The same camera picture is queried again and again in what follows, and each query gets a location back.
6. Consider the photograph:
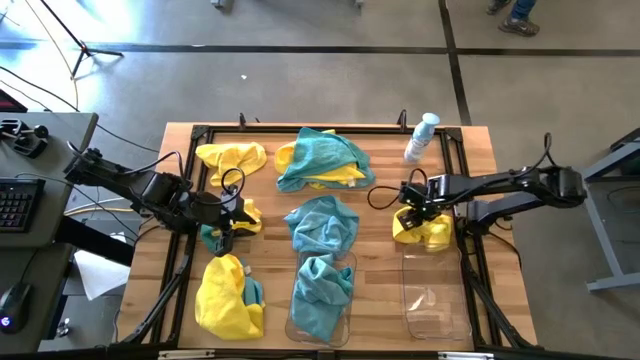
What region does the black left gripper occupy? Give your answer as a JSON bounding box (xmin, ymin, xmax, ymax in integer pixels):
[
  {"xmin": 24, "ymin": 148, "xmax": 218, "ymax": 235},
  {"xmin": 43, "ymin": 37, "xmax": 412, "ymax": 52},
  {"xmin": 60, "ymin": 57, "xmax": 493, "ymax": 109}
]
[{"xmin": 192, "ymin": 192, "xmax": 262, "ymax": 258}]

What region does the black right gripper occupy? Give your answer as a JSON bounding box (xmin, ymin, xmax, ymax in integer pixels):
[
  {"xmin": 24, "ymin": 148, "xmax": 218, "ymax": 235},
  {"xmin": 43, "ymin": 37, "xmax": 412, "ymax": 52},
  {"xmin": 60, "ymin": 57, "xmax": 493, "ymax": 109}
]
[{"xmin": 398, "ymin": 175, "xmax": 444, "ymax": 232}]

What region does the white spray bottle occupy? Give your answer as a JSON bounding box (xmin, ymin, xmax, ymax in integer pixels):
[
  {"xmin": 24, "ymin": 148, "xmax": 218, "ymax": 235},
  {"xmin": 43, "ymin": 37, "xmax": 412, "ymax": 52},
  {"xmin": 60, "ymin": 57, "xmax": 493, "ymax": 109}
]
[{"xmin": 403, "ymin": 112, "xmax": 442, "ymax": 164}]

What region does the clear plastic basket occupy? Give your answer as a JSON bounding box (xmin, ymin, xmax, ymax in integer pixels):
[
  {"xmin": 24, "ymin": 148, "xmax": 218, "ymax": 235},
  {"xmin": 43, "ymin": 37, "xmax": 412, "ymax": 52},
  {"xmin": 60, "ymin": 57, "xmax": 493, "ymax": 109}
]
[
  {"xmin": 401, "ymin": 243, "xmax": 472, "ymax": 343},
  {"xmin": 284, "ymin": 249, "xmax": 358, "ymax": 349}
]

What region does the black desk foot bar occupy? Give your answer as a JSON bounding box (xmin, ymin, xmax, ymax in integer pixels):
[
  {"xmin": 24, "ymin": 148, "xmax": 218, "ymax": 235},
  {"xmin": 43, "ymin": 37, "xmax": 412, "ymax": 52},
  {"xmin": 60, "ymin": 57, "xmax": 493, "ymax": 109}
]
[{"xmin": 54, "ymin": 215, "xmax": 135, "ymax": 267}]

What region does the white paper sheet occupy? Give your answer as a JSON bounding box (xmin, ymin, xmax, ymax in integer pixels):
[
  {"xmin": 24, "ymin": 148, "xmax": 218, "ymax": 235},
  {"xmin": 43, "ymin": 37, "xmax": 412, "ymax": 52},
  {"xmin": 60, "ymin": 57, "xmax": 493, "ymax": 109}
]
[{"xmin": 73, "ymin": 232, "xmax": 132, "ymax": 301}]

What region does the grey metal stand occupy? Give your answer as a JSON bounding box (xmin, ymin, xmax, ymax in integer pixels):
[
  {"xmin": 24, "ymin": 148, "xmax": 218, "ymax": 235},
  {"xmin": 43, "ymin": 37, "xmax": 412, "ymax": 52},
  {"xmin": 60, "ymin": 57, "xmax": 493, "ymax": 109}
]
[{"xmin": 579, "ymin": 127, "xmax": 640, "ymax": 294}]

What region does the grey desk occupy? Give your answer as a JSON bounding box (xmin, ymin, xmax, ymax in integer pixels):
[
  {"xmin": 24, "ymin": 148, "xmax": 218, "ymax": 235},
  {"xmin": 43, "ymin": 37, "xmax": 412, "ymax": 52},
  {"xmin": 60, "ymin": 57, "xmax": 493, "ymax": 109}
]
[{"xmin": 0, "ymin": 112, "xmax": 100, "ymax": 356}]

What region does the black keyboard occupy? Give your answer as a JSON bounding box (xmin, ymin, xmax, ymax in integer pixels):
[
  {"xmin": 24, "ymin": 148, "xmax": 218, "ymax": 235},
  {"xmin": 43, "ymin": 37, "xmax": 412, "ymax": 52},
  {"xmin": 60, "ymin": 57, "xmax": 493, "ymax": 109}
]
[{"xmin": 0, "ymin": 178, "xmax": 46, "ymax": 234}]

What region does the black clamp device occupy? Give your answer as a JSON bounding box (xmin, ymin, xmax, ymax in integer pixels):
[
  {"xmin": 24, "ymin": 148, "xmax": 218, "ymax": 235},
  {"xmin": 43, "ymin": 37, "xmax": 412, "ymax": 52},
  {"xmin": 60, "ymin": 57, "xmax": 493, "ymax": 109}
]
[{"xmin": 0, "ymin": 118, "xmax": 50, "ymax": 159}]

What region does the black computer mouse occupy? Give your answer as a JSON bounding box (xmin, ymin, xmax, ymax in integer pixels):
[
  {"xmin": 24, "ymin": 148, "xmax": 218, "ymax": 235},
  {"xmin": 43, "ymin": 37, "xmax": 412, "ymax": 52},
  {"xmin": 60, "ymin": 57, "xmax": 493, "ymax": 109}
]
[{"xmin": 0, "ymin": 282, "xmax": 32, "ymax": 335}]

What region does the person's leg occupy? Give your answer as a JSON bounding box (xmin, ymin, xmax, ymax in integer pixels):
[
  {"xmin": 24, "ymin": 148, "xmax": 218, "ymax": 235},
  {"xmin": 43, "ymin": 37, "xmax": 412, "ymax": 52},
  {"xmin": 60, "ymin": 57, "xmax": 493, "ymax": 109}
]
[{"xmin": 509, "ymin": 0, "xmax": 539, "ymax": 21}]

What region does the black tripod stand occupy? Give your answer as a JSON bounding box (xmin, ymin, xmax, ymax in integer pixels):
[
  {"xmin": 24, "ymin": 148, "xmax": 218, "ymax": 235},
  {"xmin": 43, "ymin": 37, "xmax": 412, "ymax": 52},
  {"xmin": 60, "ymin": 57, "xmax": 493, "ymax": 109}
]
[{"xmin": 39, "ymin": 0, "xmax": 125, "ymax": 79}]

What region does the black device with red edge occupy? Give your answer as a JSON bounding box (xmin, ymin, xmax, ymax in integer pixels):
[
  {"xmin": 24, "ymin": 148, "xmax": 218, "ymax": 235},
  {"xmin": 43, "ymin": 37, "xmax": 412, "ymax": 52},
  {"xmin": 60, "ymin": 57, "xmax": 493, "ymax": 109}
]
[{"xmin": 0, "ymin": 88, "xmax": 29, "ymax": 114}]

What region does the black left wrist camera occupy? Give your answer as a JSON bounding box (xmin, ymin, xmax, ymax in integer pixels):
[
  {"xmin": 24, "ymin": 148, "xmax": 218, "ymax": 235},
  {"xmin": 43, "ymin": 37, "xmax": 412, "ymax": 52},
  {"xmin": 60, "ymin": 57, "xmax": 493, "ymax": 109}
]
[{"xmin": 219, "ymin": 184, "xmax": 247, "ymax": 211}]

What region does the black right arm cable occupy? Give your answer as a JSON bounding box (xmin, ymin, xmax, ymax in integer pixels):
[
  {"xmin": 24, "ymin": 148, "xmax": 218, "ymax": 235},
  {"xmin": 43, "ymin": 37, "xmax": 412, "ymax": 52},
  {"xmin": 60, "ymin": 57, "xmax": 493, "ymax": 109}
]
[{"xmin": 366, "ymin": 131, "xmax": 556, "ymax": 211}]

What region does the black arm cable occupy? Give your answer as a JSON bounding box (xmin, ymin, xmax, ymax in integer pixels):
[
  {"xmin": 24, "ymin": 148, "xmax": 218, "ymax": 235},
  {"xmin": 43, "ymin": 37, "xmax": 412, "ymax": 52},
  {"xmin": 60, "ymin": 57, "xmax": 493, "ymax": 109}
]
[
  {"xmin": 67, "ymin": 141, "xmax": 247, "ymax": 202},
  {"xmin": 366, "ymin": 131, "xmax": 556, "ymax": 211}
]

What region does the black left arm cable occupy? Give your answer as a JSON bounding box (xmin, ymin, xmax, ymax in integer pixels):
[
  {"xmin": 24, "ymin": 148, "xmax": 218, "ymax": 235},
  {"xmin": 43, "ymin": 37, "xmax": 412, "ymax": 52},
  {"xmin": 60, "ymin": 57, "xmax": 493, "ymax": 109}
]
[{"xmin": 67, "ymin": 141, "xmax": 247, "ymax": 202}]

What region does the black aluminium table frame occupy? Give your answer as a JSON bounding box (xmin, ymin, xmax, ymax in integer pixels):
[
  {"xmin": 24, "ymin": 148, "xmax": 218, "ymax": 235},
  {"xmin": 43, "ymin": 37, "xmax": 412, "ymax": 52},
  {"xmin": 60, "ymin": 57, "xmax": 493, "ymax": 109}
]
[{"xmin": 115, "ymin": 122, "xmax": 539, "ymax": 351}]

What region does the white floor cable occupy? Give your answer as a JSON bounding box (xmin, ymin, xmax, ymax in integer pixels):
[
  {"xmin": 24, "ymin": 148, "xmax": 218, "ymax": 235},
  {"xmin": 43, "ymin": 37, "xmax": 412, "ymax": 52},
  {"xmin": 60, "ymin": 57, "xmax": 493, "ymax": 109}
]
[{"xmin": 64, "ymin": 195, "xmax": 147, "ymax": 214}]

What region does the silver metal bracket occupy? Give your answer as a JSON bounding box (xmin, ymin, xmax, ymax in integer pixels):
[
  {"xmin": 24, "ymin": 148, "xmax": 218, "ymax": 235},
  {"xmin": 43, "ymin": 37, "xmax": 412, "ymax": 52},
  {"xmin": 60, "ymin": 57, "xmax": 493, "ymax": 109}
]
[
  {"xmin": 157, "ymin": 349, "xmax": 216, "ymax": 360},
  {"xmin": 438, "ymin": 351, "xmax": 495, "ymax": 360}
]

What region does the black floor cable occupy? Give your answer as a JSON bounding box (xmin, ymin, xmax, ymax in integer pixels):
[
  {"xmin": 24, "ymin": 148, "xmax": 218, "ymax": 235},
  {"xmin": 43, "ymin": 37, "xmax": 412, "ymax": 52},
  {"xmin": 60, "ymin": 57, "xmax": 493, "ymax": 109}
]
[{"xmin": 0, "ymin": 64, "xmax": 161, "ymax": 154}]

